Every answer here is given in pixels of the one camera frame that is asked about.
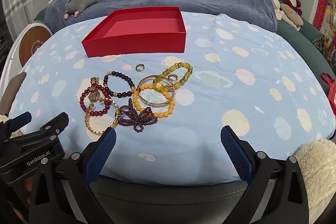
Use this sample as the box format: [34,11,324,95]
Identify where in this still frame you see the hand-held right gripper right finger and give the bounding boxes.
[220,126,310,224]

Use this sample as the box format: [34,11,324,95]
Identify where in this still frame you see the purple bead necklace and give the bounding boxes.
[118,98,159,133]

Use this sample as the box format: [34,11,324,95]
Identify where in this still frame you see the orange bead bracelet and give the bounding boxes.
[132,84,176,119]

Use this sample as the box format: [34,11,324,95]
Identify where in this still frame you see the round white wooden device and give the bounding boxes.
[5,22,51,75]

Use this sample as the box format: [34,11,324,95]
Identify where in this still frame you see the yellow green bead bracelet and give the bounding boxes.
[152,62,194,93]

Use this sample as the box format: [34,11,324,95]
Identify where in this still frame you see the grey brown cloth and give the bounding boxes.
[0,72,27,119]

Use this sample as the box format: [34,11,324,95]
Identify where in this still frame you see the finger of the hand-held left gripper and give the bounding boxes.
[33,112,70,142]
[5,112,32,136]

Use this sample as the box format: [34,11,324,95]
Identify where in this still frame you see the grey plush toy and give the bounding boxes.
[64,0,102,20]

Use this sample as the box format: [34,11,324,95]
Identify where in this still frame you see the white fluffy cushion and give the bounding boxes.
[294,138,336,218]

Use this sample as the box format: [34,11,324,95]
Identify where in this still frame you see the red wall banner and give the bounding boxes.
[312,0,330,31]

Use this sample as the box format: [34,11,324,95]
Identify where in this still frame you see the cream plush toy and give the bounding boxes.
[268,0,304,31]

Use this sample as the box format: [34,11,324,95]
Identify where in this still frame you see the rose gold bangle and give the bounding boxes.
[137,75,177,108]

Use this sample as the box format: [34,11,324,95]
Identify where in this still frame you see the colourful decorations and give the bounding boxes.
[314,0,336,69]

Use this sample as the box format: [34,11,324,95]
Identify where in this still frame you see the gold chain bracelet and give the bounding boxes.
[84,97,122,136]

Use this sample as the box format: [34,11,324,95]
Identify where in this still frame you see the dark red bead bracelet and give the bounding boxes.
[79,84,112,117]

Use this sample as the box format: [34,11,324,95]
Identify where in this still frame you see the red cardboard box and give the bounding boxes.
[81,6,187,58]

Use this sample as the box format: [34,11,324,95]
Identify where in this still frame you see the dark blue bead bracelet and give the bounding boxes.
[103,71,135,98]

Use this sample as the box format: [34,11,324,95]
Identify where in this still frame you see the green sofa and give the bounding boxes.
[252,0,336,98]

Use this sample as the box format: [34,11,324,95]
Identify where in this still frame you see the gold hexagon charm bracelet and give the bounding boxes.
[88,77,101,103]

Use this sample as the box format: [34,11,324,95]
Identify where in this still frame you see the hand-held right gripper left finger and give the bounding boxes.
[28,126,117,224]

